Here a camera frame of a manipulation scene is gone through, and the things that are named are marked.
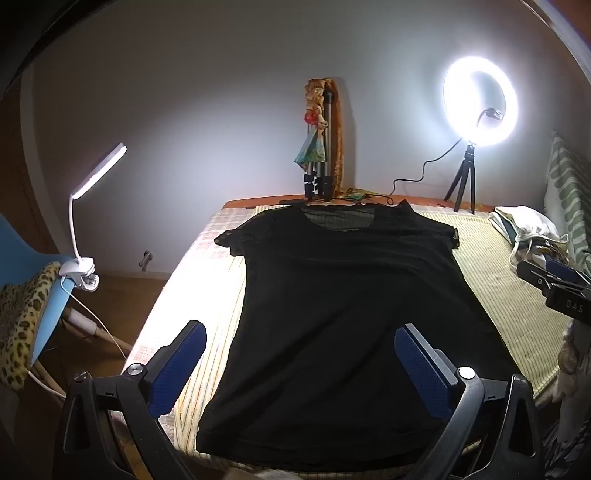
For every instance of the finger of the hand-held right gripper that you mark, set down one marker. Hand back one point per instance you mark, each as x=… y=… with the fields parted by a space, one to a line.
x=570 y=304
x=565 y=272

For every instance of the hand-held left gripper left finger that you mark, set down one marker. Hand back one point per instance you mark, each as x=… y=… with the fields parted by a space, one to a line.
x=178 y=364

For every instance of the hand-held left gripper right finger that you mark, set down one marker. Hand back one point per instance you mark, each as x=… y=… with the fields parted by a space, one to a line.
x=422 y=369

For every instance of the black t-shirt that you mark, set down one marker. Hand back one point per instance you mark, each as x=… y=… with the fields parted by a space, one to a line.
x=337 y=300

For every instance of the pale patterned cloth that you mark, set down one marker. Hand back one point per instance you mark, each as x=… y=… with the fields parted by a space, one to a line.
x=570 y=360

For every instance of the white cloth bag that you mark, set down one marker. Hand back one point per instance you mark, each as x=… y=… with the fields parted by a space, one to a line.
x=526 y=226

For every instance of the striped bed mat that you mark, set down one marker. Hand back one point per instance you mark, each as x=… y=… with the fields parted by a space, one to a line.
x=485 y=277

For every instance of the green patterned pillow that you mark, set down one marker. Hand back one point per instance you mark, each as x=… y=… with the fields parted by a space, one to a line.
x=568 y=184

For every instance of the metal door stopper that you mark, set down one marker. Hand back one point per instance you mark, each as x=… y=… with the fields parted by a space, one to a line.
x=145 y=258

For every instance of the black mini tripod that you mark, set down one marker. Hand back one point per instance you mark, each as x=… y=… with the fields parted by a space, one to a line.
x=464 y=180

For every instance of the blue chair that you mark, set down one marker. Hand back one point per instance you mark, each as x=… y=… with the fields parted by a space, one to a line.
x=46 y=314

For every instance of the leopard print cloth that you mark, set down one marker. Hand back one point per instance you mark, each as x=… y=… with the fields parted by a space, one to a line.
x=23 y=323

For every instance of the white clip lamp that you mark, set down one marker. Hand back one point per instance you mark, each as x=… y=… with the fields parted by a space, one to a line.
x=76 y=230

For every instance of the green patterned paper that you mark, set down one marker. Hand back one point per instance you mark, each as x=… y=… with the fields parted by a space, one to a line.
x=358 y=195

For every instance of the silver folded tripod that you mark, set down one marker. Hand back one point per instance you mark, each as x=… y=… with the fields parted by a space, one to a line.
x=325 y=138

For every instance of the colourful doll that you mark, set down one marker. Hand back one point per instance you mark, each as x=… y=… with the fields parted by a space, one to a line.
x=314 y=143

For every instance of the brown wooden door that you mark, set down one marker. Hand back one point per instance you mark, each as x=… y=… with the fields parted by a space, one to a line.
x=18 y=161

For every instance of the orange bed frame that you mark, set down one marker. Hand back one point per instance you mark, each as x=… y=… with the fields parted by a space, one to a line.
x=249 y=202

